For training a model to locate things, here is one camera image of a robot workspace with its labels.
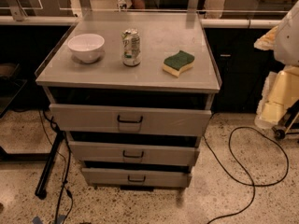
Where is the grey metal drawer cabinet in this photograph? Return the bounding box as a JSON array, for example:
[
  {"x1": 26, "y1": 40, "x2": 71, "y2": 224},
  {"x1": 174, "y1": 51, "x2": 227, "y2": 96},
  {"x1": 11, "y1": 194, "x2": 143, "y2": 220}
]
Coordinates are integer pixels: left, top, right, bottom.
[{"x1": 35, "y1": 10, "x2": 222, "y2": 192}]

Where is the black floor cable right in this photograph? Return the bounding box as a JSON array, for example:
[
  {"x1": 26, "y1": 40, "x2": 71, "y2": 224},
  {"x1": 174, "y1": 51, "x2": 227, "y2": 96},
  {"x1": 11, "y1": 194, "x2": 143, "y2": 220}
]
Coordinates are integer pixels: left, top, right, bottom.
[{"x1": 203, "y1": 126, "x2": 290, "y2": 224}]

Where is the green white soda can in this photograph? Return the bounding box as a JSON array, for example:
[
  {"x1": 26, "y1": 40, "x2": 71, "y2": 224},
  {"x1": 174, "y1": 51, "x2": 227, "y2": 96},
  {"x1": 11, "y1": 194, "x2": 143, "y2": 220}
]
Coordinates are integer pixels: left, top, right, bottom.
[{"x1": 121, "y1": 28, "x2": 141, "y2": 67}]

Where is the grey drawer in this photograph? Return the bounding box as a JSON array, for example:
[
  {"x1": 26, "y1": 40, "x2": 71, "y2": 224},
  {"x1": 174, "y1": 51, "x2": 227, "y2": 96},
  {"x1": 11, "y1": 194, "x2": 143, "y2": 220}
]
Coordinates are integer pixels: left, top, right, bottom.
[
  {"x1": 81, "y1": 168, "x2": 192, "y2": 188},
  {"x1": 69, "y1": 141, "x2": 199, "y2": 166},
  {"x1": 50, "y1": 104, "x2": 211, "y2": 136}
]

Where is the black floor cable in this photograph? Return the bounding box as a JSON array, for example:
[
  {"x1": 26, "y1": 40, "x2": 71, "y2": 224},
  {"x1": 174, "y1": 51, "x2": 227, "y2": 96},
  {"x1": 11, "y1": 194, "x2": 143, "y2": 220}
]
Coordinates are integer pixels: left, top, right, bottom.
[
  {"x1": 37, "y1": 109, "x2": 75, "y2": 224},
  {"x1": 203, "y1": 126, "x2": 290, "y2": 224}
]

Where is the grey middle drawer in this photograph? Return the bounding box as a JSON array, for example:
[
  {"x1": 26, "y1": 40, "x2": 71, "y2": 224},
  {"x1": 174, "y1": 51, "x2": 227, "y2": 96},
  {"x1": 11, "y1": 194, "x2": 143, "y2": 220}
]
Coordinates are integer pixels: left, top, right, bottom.
[{"x1": 69, "y1": 141, "x2": 199, "y2": 166}]

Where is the black stand leg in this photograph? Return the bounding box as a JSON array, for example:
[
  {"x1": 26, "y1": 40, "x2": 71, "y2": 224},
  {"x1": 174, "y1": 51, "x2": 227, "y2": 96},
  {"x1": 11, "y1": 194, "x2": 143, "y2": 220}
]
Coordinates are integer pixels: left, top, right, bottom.
[{"x1": 35, "y1": 132, "x2": 63, "y2": 200}]

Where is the white ceramic bowl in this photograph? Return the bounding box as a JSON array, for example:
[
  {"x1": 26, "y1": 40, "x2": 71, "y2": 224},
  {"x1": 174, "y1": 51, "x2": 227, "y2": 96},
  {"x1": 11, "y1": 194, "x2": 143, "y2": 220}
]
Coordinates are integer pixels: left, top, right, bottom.
[{"x1": 67, "y1": 34, "x2": 105, "y2": 63}]

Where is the clear plastic water bottle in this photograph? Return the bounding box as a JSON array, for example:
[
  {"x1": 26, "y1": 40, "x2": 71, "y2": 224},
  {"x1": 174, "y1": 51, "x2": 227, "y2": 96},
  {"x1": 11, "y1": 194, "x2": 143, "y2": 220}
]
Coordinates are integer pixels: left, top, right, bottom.
[{"x1": 117, "y1": 0, "x2": 127, "y2": 11}]

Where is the white horizontal rail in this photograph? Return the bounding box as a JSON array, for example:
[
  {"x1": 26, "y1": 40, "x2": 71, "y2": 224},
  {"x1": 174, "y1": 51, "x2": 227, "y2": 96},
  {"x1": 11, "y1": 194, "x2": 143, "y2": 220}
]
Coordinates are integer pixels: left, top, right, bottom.
[{"x1": 0, "y1": 16, "x2": 280, "y2": 29}]

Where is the grey top drawer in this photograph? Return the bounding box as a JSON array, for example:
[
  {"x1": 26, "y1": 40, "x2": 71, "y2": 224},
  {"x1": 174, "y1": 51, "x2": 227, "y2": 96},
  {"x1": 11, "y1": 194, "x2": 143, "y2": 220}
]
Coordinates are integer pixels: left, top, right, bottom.
[{"x1": 50, "y1": 104, "x2": 211, "y2": 136}]

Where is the wheeled cart base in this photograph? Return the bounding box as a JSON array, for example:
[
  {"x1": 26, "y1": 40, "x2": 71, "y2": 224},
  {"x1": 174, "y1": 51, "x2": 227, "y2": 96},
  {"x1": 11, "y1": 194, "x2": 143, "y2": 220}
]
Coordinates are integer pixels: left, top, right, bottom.
[{"x1": 272, "y1": 100, "x2": 299, "y2": 140}]

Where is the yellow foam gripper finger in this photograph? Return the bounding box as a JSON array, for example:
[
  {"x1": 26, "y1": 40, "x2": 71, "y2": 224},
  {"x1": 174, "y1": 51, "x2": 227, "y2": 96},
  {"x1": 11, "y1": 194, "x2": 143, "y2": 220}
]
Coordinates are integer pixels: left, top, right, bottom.
[{"x1": 254, "y1": 65, "x2": 299, "y2": 129}]

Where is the grey bottom drawer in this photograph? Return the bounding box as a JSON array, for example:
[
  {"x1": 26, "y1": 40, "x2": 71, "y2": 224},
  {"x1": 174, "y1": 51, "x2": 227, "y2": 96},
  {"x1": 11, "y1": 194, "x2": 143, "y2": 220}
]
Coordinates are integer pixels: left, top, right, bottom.
[{"x1": 81, "y1": 168, "x2": 192, "y2": 188}]

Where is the green yellow sponge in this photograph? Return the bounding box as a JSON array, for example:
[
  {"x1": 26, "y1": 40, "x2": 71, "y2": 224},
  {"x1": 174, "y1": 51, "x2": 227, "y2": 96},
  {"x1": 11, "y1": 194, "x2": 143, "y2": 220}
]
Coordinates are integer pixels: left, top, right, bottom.
[{"x1": 163, "y1": 50, "x2": 195, "y2": 77}]

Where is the black floor cable left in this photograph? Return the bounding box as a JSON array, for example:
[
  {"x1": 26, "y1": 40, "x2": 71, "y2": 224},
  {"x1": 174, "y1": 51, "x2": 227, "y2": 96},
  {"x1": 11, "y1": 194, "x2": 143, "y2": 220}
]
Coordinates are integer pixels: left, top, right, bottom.
[{"x1": 37, "y1": 109, "x2": 75, "y2": 224}]

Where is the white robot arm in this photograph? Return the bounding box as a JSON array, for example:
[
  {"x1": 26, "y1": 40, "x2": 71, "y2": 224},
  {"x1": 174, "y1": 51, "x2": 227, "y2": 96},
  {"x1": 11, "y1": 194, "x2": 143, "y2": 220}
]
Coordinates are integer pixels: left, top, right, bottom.
[{"x1": 254, "y1": 1, "x2": 299, "y2": 129}]

